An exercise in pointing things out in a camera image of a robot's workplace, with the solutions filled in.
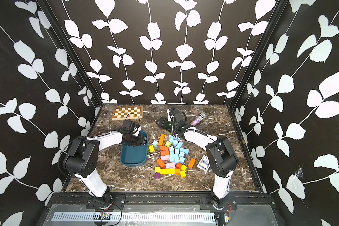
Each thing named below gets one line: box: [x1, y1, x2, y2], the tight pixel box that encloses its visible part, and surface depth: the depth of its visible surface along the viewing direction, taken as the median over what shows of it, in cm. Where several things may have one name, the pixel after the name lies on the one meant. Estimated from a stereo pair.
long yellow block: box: [160, 168, 176, 175], surface depth 86 cm
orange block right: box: [187, 158, 196, 170], surface depth 90 cm
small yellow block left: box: [148, 144, 155, 153], surface depth 95 cm
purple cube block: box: [154, 172, 161, 180], surface depth 84 cm
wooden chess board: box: [112, 105, 144, 122], surface depth 114 cm
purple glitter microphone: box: [189, 112, 207, 127], surface depth 109 cm
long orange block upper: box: [158, 133, 166, 146], surface depth 100 cm
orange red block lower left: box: [156, 158, 166, 169], surface depth 88 cm
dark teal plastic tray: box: [120, 130, 148, 167], surface depth 92 cm
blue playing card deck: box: [196, 154, 210, 172], surface depth 88 cm
